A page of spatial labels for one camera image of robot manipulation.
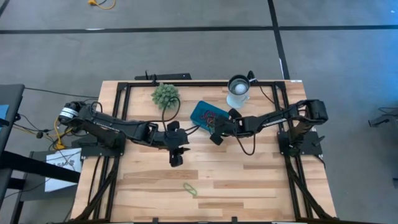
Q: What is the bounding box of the long black cable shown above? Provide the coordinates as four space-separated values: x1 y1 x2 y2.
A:
253 78 285 109

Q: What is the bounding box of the yellow floor cable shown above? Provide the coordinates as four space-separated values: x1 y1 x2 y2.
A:
88 0 116 10

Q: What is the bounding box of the green succulent plant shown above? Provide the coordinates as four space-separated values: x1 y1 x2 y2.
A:
150 82 181 110

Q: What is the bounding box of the black side desk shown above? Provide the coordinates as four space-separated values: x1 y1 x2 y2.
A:
0 83 81 224

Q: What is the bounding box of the black mounting bar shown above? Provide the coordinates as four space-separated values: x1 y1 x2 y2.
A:
134 70 192 81

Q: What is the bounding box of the white paper sheet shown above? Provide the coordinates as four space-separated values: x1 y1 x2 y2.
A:
45 147 83 192

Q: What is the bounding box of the yellow plug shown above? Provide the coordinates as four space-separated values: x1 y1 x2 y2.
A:
53 116 66 151

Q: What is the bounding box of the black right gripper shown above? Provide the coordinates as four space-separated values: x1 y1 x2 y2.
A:
210 108 250 146

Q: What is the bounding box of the white cup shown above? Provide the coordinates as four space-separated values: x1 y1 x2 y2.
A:
226 74 251 110

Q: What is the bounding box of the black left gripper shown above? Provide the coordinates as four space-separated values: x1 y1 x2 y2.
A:
152 120 192 168

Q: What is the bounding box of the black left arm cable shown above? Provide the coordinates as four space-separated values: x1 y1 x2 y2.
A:
161 96 200 135

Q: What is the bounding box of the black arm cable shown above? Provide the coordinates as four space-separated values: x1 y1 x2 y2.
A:
235 130 257 156
161 96 200 135

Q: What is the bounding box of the teal plastic bin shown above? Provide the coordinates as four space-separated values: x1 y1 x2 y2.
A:
190 100 231 133

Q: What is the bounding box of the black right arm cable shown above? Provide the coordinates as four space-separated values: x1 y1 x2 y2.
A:
235 130 257 156

